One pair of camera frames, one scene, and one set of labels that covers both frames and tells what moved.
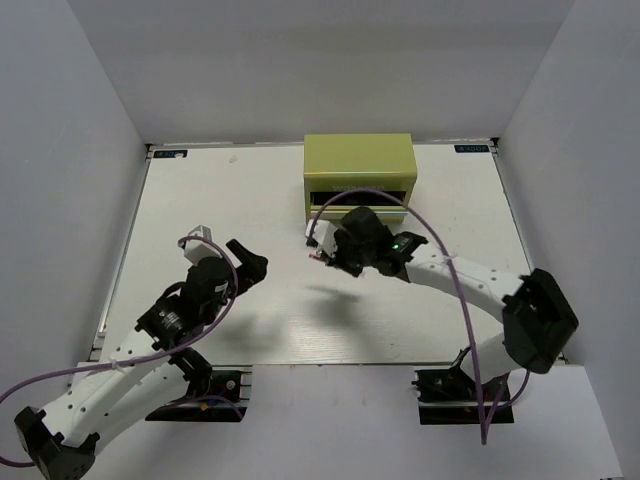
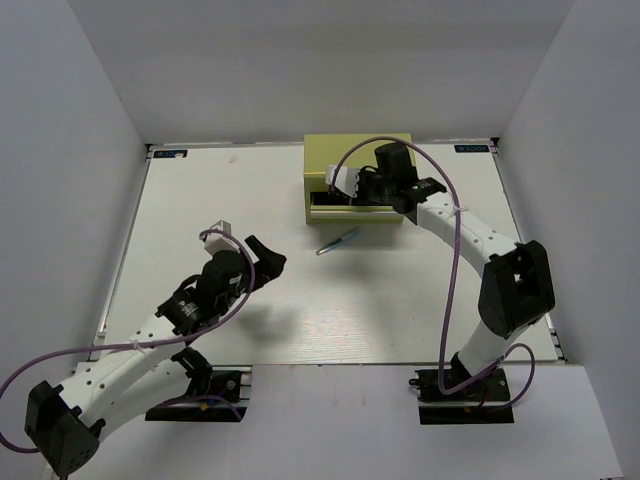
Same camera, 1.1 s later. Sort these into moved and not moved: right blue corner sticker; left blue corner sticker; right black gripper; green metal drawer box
Moved: right black gripper
Not moved: right blue corner sticker; green metal drawer box; left blue corner sticker
